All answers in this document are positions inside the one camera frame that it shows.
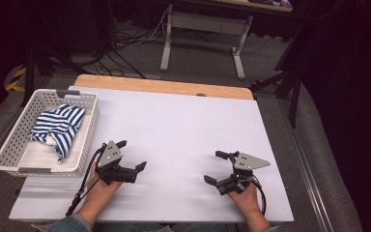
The black metal stand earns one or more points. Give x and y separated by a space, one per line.
294 103

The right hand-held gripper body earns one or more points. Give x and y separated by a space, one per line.
248 162

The yellow black hazard tape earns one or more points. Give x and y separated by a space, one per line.
16 85

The white table board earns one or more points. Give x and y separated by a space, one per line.
174 129

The blue white striped baby romper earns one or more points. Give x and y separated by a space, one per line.
59 127

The person's left hand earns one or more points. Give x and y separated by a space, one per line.
99 191

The black tripod stand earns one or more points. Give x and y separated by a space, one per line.
29 74

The person's right hand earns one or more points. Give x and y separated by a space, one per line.
246 199

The white perforated plastic basket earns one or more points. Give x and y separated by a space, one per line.
13 135

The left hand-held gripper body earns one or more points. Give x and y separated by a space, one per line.
110 154

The grey-legged wooden desk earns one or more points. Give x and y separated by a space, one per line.
165 48

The colourful cloth on desk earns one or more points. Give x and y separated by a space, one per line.
278 3

